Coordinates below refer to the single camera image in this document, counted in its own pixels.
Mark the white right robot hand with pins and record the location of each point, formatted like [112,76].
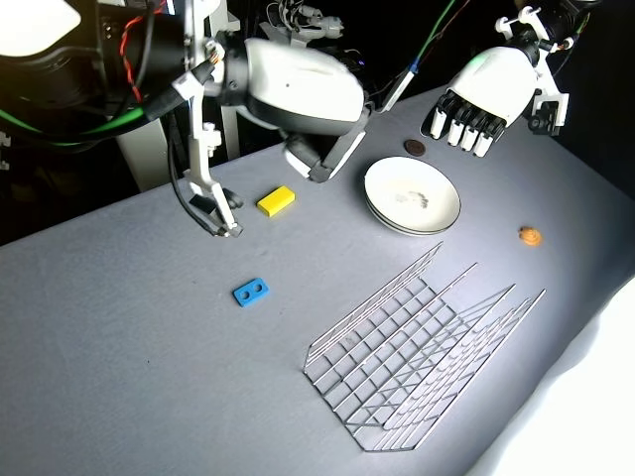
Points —
[302,84]

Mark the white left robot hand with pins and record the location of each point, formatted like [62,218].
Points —
[496,82]

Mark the white plate with grey smudge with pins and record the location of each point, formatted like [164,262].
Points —
[412,191]

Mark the plain white plate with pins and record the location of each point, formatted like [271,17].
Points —
[384,223]

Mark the white spare robot hand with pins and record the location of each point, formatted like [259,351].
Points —
[322,25]

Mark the brown round disc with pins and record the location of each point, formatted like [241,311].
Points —
[414,147]

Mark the yellow rectangular block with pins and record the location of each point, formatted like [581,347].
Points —
[276,201]

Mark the orange swirl cookie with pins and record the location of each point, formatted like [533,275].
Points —
[531,238]

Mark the blue block with two holes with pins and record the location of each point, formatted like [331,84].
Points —
[250,293]

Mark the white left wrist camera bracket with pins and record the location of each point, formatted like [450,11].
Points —
[550,99]

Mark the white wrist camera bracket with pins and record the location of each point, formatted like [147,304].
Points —
[201,149]
[550,99]

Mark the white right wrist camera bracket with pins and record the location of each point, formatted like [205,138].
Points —
[201,149]

